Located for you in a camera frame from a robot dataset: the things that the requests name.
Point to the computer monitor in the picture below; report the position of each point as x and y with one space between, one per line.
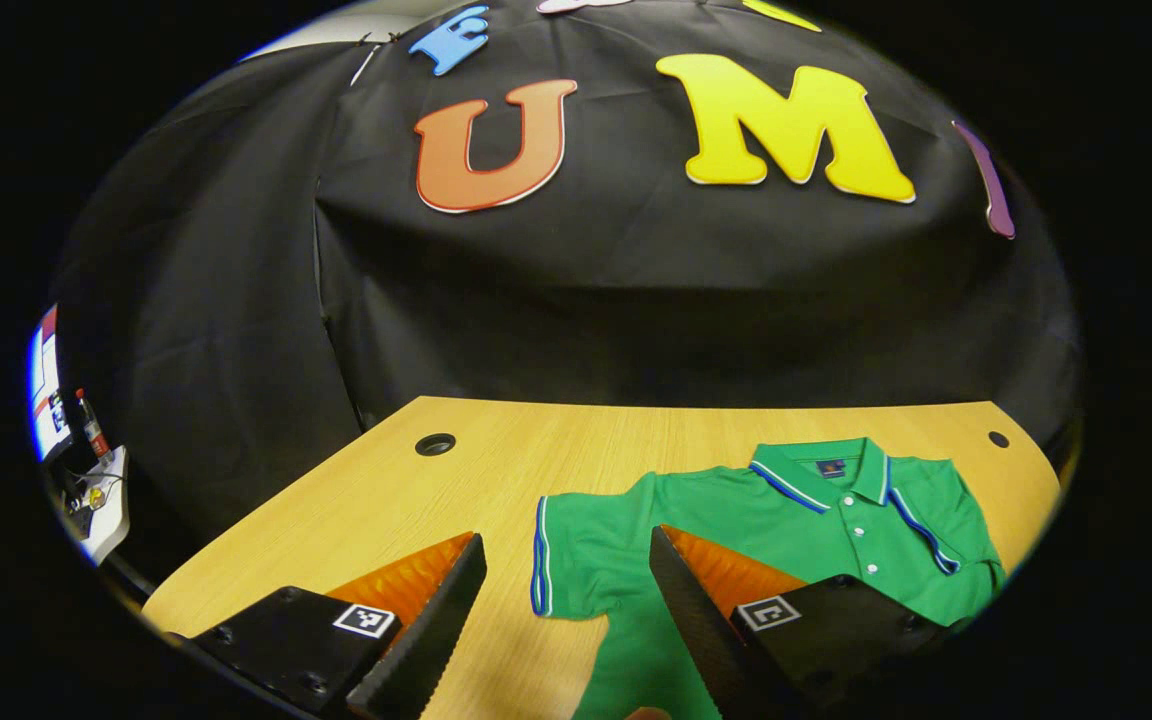
44 390

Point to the small yellow black device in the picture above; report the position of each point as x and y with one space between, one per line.
91 497

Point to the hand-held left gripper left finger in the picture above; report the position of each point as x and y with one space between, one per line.
436 630

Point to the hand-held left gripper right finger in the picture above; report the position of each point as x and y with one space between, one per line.
696 625

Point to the green T-shirt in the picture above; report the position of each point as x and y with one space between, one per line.
596 540

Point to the white side table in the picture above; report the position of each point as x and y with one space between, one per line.
114 510

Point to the red bottle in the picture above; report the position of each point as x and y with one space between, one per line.
93 430

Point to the black backdrop cloth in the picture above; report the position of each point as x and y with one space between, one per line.
636 300

